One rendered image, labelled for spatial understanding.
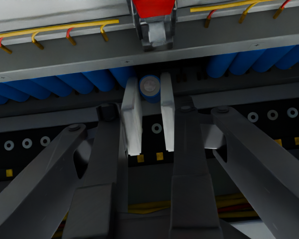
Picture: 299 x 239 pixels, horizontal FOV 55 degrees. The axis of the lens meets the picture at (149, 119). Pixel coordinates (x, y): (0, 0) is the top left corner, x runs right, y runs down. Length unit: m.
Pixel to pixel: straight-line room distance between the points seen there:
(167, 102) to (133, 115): 0.02
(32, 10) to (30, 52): 0.03
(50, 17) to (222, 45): 0.10
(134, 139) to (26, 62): 0.08
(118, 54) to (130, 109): 0.04
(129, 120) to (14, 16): 0.09
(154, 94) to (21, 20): 0.10
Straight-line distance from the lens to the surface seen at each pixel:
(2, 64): 0.21
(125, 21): 0.18
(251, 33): 0.19
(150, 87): 0.22
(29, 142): 0.34
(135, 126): 0.16
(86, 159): 0.16
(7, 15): 0.19
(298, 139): 0.33
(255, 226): 0.19
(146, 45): 0.16
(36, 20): 0.19
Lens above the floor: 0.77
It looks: 14 degrees up
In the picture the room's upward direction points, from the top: 173 degrees clockwise
